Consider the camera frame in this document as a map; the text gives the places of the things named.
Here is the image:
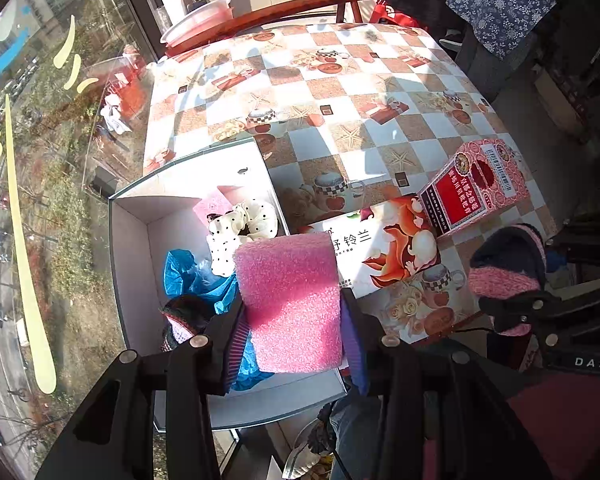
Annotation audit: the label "blue cloth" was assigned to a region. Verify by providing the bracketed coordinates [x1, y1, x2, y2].
[163, 248, 277, 392]

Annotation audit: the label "yellow window decal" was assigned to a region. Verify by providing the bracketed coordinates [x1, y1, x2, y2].
[4, 94, 58, 396]

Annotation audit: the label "person's maroon clothing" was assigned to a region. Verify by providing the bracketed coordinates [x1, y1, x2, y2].
[505, 372, 600, 480]

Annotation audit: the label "red patterned carton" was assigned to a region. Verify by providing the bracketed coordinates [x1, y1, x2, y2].
[418, 138, 529, 239]

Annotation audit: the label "red plastic basin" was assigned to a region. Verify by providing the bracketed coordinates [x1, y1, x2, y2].
[159, 0, 232, 45]

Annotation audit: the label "red bag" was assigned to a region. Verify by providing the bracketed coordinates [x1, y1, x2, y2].
[369, 0, 431, 31]

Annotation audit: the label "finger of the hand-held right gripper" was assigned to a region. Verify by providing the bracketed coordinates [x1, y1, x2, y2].
[479, 287, 600, 336]
[545, 214, 600, 263]

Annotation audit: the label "white cardboard box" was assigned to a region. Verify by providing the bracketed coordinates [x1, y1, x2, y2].
[108, 136, 350, 432]

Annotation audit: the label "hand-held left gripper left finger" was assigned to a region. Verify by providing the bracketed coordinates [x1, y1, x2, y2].
[35, 302, 253, 480]

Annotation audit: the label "checkered tablecloth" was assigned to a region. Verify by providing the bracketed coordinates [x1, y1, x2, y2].
[142, 22, 562, 351]

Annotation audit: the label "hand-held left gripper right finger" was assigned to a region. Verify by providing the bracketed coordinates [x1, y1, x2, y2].
[337, 290, 553, 480]

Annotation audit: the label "person's blue jeans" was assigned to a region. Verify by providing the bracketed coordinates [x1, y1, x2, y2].
[329, 394, 396, 480]

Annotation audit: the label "wooden chair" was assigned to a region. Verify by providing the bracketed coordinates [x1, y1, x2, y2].
[165, 0, 376, 58]

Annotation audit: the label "fox print tissue box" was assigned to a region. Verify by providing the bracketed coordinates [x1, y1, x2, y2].
[299, 194, 467, 303]

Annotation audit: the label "black pink knit glove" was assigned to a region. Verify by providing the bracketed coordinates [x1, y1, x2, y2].
[467, 224, 549, 337]
[160, 294, 217, 354]

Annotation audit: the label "blue floral chair cover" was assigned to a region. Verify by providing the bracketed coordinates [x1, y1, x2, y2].
[446, 0, 557, 62]

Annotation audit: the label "white polka dot scrunchie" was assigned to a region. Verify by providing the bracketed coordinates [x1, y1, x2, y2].
[206, 198, 279, 277]

